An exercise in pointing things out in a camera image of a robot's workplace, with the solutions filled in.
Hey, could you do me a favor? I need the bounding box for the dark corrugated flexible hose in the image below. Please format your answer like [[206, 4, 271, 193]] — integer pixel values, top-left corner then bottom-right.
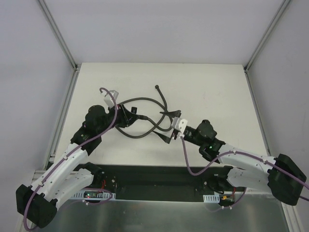
[[115, 84, 179, 140]]

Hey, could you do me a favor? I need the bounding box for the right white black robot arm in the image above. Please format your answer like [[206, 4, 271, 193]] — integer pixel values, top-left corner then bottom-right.
[[159, 110, 309, 206]]

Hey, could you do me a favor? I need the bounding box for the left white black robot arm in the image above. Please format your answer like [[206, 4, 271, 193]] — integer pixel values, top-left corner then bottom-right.
[[16, 104, 142, 232]]

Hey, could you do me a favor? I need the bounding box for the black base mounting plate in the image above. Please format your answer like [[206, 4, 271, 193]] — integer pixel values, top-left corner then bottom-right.
[[72, 164, 247, 201]]

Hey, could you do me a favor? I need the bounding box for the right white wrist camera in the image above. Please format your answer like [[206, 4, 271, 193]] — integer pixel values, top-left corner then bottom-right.
[[171, 117, 188, 135]]

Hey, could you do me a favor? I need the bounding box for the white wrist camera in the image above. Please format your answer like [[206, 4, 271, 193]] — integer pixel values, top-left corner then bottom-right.
[[171, 117, 188, 135], [102, 90, 119, 108]]

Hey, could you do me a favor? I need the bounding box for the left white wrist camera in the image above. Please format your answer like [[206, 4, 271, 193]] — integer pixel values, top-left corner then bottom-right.
[[102, 90, 119, 108]]

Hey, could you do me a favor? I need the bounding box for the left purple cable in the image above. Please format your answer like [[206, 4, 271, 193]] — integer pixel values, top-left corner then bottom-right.
[[23, 87, 119, 230]]

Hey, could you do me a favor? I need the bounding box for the purple cable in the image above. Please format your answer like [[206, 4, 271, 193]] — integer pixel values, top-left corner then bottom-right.
[[23, 87, 119, 230], [180, 135, 309, 210]]

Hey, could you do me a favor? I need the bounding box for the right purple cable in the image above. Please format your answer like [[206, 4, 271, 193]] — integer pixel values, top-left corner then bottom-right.
[[180, 135, 309, 210]]

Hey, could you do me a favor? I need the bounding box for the right white cable duct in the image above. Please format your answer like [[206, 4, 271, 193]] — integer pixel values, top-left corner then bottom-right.
[[203, 194, 220, 203]]

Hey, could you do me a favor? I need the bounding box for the white cable duct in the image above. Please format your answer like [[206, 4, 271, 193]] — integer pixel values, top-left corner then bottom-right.
[[70, 190, 116, 201], [203, 194, 220, 203]]

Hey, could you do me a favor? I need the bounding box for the left aluminium frame post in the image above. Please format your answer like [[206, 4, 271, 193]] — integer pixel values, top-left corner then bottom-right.
[[36, 0, 80, 72]]

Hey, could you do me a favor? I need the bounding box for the aluminium frame post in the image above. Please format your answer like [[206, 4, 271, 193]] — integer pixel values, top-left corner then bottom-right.
[[36, 0, 80, 72], [244, 0, 293, 73]]

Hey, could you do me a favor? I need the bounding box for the left white cable duct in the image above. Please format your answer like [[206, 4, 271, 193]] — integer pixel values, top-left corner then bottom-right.
[[70, 190, 116, 201]]

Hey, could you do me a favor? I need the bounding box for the right aluminium frame post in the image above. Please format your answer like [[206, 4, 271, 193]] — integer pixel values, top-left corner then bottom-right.
[[244, 0, 293, 73]]

